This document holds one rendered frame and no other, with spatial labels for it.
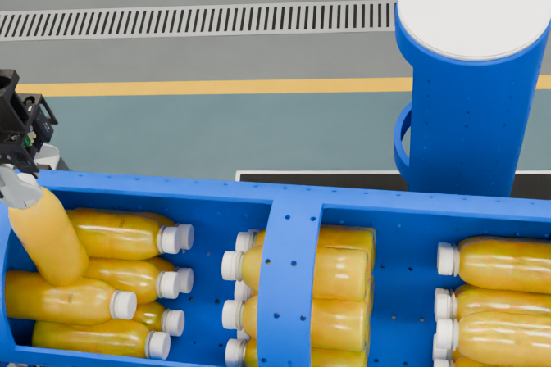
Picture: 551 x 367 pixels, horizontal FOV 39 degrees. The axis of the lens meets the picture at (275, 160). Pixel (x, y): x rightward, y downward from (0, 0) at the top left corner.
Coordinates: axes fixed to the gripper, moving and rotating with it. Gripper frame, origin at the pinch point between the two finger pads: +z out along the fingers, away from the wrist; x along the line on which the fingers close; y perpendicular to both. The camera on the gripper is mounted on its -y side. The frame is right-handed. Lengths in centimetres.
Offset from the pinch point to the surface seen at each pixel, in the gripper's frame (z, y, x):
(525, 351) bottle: 21, 62, -7
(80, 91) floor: 129, -76, 122
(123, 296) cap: 20.2, 8.4, -4.5
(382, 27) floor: 131, 30, 157
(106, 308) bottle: 20.6, 6.3, -6.3
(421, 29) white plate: 29, 47, 56
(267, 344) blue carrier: 15.5, 30.6, -11.3
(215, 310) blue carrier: 36.6, 17.1, 1.8
